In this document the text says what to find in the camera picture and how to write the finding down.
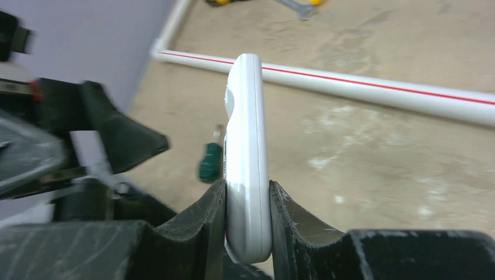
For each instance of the yellow handled pliers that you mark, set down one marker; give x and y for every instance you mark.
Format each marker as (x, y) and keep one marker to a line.
(217, 3)

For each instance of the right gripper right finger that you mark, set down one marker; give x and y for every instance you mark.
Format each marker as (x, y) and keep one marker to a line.
(305, 247)

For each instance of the green stubby screwdriver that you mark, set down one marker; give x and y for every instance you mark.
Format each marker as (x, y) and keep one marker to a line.
(210, 166)

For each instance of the white PVC pipe frame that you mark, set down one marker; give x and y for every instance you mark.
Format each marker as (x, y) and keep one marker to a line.
(461, 105)

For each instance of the white remote control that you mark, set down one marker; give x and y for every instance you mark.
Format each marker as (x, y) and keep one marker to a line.
(248, 234)

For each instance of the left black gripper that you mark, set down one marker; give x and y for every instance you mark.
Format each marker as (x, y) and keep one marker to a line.
(32, 109)

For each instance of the silver wrench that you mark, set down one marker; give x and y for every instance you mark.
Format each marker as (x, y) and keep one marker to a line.
(304, 11)

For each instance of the yellow screwdriver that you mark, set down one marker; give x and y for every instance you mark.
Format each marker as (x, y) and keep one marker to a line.
(316, 2)

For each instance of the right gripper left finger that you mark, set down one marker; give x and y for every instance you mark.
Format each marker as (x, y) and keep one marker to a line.
(188, 246)

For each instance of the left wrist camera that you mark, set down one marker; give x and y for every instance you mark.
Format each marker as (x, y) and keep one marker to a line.
(15, 38)

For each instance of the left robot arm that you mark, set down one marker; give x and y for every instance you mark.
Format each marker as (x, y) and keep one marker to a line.
(92, 191)

